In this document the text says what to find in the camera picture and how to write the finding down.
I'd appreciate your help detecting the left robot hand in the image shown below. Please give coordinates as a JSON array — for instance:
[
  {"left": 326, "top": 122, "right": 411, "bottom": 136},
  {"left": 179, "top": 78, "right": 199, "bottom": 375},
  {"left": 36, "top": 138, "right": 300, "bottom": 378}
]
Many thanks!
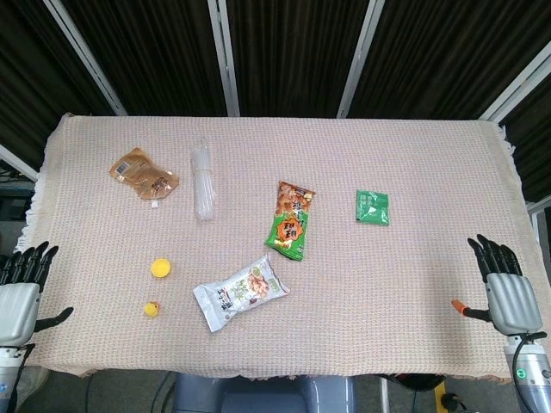
[{"left": 0, "top": 240, "right": 75, "bottom": 348}]

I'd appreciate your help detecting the yellow bottle cap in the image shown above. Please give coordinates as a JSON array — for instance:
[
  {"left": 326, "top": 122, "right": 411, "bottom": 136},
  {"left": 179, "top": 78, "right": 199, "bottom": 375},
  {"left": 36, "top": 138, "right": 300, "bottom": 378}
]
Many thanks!
[{"left": 151, "top": 258, "right": 173, "bottom": 280}]

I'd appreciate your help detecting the clear plastic bottle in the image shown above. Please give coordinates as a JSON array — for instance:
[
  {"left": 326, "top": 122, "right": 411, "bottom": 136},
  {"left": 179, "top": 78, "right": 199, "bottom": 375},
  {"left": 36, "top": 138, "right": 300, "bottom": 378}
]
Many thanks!
[{"left": 190, "top": 136, "right": 216, "bottom": 222}]

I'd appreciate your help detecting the yellow power strip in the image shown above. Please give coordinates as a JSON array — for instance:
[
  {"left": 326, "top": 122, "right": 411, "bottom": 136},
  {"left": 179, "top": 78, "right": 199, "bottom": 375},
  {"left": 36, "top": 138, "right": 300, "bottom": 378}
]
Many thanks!
[{"left": 433, "top": 381, "right": 468, "bottom": 413}]

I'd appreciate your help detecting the brown snack pouch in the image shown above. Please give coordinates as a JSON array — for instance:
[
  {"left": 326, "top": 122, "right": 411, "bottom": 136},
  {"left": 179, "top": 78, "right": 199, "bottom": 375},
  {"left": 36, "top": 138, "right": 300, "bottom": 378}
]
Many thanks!
[{"left": 108, "top": 146, "right": 180, "bottom": 202}]

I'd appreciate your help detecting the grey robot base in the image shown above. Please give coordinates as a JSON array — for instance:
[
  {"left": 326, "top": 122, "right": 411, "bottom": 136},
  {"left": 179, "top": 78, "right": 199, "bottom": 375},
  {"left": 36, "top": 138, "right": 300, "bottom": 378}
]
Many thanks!
[{"left": 170, "top": 372, "right": 358, "bottom": 413}]

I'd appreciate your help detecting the white snack bag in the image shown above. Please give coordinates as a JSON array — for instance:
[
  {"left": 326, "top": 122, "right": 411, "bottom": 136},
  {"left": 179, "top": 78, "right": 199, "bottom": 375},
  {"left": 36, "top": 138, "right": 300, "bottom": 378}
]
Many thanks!
[{"left": 192, "top": 253, "right": 291, "bottom": 333}]

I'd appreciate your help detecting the green orange snack bag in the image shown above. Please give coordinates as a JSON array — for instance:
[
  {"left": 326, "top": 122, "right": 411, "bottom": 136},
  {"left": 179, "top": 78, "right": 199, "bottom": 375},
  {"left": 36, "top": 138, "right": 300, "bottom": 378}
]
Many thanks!
[{"left": 263, "top": 180, "right": 317, "bottom": 262}]

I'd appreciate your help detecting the white aluminium frame post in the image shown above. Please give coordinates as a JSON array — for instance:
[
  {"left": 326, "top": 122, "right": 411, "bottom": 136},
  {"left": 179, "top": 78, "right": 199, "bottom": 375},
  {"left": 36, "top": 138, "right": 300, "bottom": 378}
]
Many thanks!
[
  {"left": 336, "top": 0, "right": 387, "bottom": 119},
  {"left": 207, "top": 0, "right": 241, "bottom": 117},
  {"left": 41, "top": 0, "right": 128, "bottom": 116},
  {"left": 0, "top": 144, "right": 40, "bottom": 182},
  {"left": 478, "top": 40, "right": 551, "bottom": 124}
]

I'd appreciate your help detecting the small green packet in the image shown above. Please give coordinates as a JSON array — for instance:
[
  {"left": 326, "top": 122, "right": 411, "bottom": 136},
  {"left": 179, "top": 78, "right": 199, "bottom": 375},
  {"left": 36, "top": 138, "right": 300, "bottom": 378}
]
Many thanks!
[{"left": 355, "top": 188, "right": 393, "bottom": 227}]

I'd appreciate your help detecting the pink woven tablecloth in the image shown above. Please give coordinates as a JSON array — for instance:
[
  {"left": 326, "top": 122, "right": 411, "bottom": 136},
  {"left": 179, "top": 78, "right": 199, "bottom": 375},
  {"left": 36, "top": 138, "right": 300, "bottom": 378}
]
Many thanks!
[{"left": 11, "top": 112, "right": 551, "bottom": 383}]

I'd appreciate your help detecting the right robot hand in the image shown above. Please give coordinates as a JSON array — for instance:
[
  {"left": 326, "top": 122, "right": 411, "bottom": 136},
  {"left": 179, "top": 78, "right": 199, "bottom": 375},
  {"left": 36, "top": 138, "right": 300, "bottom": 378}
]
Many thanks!
[{"left": 450, "top": 233, "right": 548, "bottom": 341}]

